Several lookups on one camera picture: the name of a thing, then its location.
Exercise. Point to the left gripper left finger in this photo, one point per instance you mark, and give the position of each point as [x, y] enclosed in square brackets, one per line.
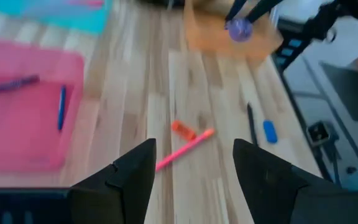
[126, 193]

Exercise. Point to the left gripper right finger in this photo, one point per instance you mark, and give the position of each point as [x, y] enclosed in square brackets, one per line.
[266, 193]

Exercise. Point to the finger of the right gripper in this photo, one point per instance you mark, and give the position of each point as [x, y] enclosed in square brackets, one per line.
[263, 9]
[236, 9]

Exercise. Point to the pink pencil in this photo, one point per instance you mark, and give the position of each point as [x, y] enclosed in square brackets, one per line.
[87, 3]
[185, 149]

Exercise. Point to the dark blue crayon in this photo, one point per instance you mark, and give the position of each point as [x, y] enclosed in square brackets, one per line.
[61, 109]

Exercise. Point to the dark purple crayon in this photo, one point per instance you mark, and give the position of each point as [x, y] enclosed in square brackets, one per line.
[11, 85]

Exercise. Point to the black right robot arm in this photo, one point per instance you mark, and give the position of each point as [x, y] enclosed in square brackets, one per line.
[328, 18]

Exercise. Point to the orange translucent plastic bin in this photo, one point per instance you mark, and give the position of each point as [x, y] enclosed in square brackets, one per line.
[207, 34]

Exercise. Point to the blue eraser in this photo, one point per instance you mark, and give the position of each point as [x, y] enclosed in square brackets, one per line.
[269, 131]

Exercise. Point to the black pen with white print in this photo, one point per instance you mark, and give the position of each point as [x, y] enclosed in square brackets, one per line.
[251, 121]

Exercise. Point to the orange eraser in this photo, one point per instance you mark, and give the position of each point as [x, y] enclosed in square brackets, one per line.
[183, 130]

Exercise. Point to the pink translucent plastic bin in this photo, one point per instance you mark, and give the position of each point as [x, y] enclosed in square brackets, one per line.
[20, 133]

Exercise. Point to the teal translucent plastic bin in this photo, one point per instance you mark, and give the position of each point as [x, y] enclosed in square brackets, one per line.
[57, 18]

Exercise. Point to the small black camera box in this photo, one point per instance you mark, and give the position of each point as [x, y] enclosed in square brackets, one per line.
[319, 133]

